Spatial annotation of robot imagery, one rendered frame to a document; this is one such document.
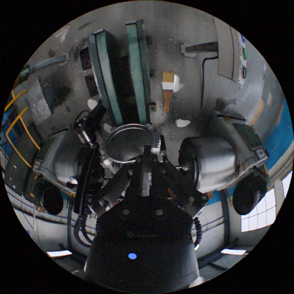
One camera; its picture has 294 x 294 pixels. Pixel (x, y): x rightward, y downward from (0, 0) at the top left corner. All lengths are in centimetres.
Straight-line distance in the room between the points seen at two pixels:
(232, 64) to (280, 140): 534
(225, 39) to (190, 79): 30
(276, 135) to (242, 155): 514
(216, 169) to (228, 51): 33
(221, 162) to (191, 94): 32
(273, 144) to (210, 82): 522
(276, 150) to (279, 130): 89
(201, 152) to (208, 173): 7
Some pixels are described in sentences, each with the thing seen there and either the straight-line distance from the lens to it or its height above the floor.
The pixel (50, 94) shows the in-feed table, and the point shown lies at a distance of 67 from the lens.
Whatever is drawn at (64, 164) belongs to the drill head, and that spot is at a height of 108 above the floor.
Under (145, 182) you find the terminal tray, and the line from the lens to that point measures 29.
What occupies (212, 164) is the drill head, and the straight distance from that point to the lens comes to 33.
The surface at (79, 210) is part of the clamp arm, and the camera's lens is 29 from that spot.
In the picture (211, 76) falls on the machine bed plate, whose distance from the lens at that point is 51.
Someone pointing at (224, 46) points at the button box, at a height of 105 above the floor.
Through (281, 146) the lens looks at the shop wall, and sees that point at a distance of 549.
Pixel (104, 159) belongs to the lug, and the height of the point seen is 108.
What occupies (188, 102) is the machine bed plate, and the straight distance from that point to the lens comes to 49.
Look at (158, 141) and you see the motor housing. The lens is 28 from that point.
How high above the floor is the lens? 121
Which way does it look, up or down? 40 degrees down
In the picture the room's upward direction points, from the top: 179 degrees clockwise
